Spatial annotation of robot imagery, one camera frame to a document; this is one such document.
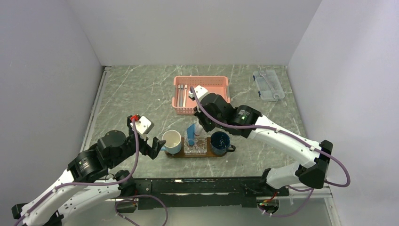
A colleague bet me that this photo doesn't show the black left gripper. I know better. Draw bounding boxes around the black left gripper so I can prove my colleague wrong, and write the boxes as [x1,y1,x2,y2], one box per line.
[110,118,166,167]

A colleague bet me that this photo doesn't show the light blue mug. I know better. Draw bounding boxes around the light blue mug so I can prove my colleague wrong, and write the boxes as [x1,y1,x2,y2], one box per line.
[161,130,182,154]

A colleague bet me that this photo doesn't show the pink plastic basket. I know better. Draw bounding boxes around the pink plastic basket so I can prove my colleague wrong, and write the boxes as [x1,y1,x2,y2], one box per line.
[172,76,231,115]

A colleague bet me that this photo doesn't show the blue toothpaste tube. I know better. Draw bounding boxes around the blue toothpaste tube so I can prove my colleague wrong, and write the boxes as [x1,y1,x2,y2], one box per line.
[186,124,195,146]

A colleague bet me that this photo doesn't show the dark blue mug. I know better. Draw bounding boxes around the dark blue mug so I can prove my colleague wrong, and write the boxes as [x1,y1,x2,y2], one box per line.
[210,131,236,156]

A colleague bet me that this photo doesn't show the clear acrylic holder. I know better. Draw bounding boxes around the clear acrylic holder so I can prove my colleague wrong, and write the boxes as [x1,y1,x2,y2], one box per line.
[184,137,207,155]

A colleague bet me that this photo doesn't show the brown wooden oval tray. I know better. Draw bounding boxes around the brown wooden oval tray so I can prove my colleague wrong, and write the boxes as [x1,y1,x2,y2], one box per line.
[161,137,227,158]

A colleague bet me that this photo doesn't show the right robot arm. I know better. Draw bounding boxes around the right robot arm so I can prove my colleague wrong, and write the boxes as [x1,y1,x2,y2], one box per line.
[194,93,333,195]

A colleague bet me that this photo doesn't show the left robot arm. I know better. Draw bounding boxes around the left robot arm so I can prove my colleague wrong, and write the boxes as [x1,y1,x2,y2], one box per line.
[11,115,166,226]

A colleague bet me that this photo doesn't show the clear plastic storage box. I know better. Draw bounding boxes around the clear plastic storage box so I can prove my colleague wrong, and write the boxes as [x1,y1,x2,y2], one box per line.
[253,70,285,102]

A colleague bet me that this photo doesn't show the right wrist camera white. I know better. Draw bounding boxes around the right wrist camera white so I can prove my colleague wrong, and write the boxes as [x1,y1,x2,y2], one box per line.
[188,85,209,101]

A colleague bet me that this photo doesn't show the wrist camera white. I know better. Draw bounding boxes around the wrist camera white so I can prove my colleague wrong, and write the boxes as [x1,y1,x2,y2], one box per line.
[188,85,209,101]
[129,114,154,135]

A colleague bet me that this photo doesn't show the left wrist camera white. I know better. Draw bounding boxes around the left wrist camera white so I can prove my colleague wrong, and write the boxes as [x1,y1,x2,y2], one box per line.
[129,114,154,135]

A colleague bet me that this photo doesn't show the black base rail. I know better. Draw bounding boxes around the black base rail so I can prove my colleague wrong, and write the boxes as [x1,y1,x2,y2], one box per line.
[121,177,289,208]

